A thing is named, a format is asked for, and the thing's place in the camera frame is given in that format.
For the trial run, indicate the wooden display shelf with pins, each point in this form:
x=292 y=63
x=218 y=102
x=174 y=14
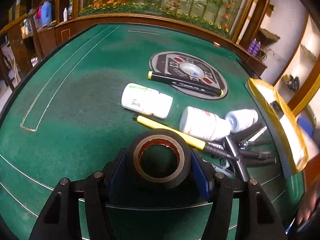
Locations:
x=47 y=40

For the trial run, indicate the white bottle red label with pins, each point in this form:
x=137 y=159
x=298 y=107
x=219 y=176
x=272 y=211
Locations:
x=200 y=122

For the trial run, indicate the small white bottle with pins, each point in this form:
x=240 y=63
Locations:
x=242 y=120

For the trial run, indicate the pile of black pens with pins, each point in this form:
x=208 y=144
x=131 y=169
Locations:
x=252 y=130

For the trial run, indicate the slim white bottle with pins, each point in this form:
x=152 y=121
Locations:
x=65 y=15

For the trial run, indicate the wooden chair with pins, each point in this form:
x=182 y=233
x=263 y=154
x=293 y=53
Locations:
x=36 y=37

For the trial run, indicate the black tape roll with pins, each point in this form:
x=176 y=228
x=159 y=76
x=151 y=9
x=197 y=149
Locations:
x=160 y=133

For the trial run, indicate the yellow-rimmed white tray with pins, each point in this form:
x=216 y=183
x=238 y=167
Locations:
x=265 y=90

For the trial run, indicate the yellow pen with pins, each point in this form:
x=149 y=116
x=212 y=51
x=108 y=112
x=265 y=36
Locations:
x=162 y=127

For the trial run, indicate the wooden corner cabinet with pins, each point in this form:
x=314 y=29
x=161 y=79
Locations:
x=250 y=62

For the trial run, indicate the person's right hand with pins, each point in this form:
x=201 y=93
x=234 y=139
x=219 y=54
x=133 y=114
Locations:
x=308 y=205

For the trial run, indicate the blue plastic jug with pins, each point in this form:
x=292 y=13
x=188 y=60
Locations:
x=46 y=15

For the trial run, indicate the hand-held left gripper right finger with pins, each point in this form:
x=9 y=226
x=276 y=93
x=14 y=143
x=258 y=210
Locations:
x=201 y=177

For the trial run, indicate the white bottle green label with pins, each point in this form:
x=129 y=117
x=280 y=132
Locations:
x=145 y=100

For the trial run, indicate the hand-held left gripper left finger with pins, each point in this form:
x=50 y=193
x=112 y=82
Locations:
x=117 y=175

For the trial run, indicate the small red white cap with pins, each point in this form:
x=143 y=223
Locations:
x=216 y=44

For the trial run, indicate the round table control panel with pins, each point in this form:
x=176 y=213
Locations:
x=170 y=60

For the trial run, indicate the black marker yellow caps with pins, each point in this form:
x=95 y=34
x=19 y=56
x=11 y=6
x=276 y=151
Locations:
x=185 y=82

